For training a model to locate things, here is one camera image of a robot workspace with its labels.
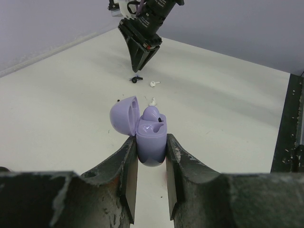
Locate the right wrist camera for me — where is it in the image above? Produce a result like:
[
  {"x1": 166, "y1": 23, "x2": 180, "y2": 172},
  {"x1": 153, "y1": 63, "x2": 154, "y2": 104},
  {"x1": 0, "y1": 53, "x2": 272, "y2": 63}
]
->
[{"x1": 108, "y1": 0, "x2": 140, "y2": 19}]

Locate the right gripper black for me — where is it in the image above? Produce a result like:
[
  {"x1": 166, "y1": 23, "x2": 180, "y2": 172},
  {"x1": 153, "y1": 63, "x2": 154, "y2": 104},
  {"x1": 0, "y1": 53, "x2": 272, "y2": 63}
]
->
[{"x1": 118, "y1": 19, "x2": 162, "y2": 73}]

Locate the white earbud upper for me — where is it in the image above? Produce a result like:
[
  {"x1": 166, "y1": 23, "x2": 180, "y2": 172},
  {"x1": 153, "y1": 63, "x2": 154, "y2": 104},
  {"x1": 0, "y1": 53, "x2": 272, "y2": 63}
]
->
[{"x1": 150, "y1": 81, "x2": 160, "y2": 87}]

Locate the purple earbud charging case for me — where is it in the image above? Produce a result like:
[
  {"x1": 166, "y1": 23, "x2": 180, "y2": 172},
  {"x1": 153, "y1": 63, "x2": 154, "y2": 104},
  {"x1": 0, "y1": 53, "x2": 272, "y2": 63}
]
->
[{"x1": 110, "y1": 96, "x2": 167, "y2": 167}]

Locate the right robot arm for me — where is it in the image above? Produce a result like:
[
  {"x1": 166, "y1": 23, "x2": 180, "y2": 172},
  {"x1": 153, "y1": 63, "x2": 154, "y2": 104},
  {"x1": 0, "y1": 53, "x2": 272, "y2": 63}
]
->
[{"x1": 118, "y1": 0, "x2": 184, "y2": 73}]

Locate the white earbud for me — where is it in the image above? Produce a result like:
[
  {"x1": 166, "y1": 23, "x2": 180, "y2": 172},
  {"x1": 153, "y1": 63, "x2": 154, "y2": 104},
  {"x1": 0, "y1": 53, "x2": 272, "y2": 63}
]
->
[
  {"x1": 150, "y1": 81, "x2": 160, "y2": 87},
  {"x1": 149, "y1": 97, "x2": 157, "y2": 106}
]

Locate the black earbud right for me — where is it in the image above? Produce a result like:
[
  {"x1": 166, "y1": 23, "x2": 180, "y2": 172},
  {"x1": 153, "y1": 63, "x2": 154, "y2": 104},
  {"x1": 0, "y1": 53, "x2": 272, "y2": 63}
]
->
[{"x1": 130, "y1": 75, "x2": 143, "y2": 84}]

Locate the white earbud lower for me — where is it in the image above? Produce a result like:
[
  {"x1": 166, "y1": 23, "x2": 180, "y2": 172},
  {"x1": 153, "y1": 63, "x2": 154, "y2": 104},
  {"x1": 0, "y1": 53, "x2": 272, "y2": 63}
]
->
[{"x1": 149, "y1": 97, "x2": 157, "y2": 106}]

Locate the purple earbud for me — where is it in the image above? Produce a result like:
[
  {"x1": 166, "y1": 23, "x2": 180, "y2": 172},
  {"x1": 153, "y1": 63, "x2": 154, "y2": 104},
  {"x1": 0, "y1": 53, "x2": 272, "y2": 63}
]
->
[{"x1": 142, "y1": 106, "x2": 162, "y2": 123}]

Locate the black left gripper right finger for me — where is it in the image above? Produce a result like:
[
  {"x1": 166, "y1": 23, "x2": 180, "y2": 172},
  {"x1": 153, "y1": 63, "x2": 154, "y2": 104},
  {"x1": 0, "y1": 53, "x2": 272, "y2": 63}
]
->
[{"x1": 166, "y1": 134, "x2": 304, "y2": 228}]

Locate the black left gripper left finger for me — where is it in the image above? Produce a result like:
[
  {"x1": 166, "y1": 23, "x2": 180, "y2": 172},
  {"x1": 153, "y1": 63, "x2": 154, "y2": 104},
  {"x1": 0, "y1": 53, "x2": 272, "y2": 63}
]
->
[{"x1": 0, "y1": 136, "x2": 138, "y2": 228}]

